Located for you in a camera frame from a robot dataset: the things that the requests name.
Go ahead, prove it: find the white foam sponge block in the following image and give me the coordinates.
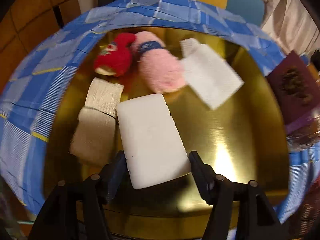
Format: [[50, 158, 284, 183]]
[[117, 94, 191, 190]]

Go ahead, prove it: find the cream folded sock pair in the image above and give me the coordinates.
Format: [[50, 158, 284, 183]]
[[69, 78, 124, 166]]

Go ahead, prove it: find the gold tin storage box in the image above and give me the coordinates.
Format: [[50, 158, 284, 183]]
[[43, 28, 289, 239]]

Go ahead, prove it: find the white folded cloth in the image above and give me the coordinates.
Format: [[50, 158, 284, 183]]
[[180, 38, 244, 110]]

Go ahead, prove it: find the pink fuzzy sock roll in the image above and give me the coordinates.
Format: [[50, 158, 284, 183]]
[[131, 31, 186, 94]]

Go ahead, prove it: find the blue plaid tablecloth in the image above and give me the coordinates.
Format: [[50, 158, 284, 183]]
[[0, 0, 320, 227]]

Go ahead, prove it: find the red knitted sock roll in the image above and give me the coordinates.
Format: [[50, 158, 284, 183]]
[[93, 33, 136, 77]]

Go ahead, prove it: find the purple cardboard box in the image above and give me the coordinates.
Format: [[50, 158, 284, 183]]
[[266, 51, 319, 135]]

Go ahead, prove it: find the beige patterned curtain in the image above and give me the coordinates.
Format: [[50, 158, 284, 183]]
[[261, 0, 319, 56]]

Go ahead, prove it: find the orange wooden cabinet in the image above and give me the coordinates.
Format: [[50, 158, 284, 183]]
[[1, 0, 81, 87]]

